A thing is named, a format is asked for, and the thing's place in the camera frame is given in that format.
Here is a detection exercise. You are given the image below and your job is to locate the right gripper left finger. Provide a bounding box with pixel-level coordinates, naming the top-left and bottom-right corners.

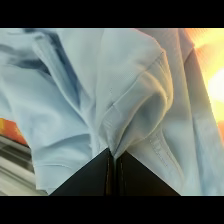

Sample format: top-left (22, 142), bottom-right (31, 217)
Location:
top-left (49, 147), bottom-right (115, 197)

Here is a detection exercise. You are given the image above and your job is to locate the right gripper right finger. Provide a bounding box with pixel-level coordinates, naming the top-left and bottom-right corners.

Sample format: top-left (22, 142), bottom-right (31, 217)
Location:
top-left (115, 150), bottom-right (181, 197)

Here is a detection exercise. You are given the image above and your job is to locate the light blue T-shirt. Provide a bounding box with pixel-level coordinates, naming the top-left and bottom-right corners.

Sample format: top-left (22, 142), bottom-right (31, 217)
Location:
top-left (0, 28), bottom-right (224, 197)

